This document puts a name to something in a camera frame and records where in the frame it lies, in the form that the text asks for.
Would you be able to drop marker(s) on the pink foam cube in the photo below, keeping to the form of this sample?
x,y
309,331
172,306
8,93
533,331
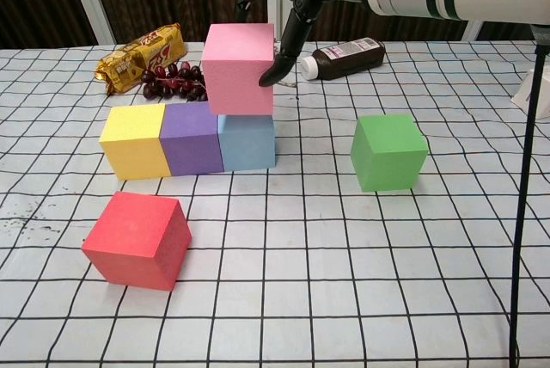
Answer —
x,y
238,71

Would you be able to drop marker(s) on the light blue foam cube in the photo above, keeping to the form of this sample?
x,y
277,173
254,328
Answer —
x,y
247,144

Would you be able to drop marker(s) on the purple foam cube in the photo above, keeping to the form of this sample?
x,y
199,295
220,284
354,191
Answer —
x,y
191,144

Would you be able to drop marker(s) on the yellow foam cube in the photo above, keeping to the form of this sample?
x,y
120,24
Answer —
x,y
133,144

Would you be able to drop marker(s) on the green foam cube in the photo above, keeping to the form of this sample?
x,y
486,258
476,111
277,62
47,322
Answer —
x,y
386,157

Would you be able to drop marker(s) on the red foam cube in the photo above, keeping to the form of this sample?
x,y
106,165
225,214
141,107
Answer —
x,y
133,239

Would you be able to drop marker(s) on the brown bottle white cap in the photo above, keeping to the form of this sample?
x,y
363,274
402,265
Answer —
x,y
348,58

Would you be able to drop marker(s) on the dark red grape bunch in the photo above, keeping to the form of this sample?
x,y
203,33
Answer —
x,y
176,84

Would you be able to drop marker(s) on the gold snack packet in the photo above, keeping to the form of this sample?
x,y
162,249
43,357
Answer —
x,y
137,58

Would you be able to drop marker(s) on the white carton box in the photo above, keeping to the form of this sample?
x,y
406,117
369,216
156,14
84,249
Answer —
x,y
541,97

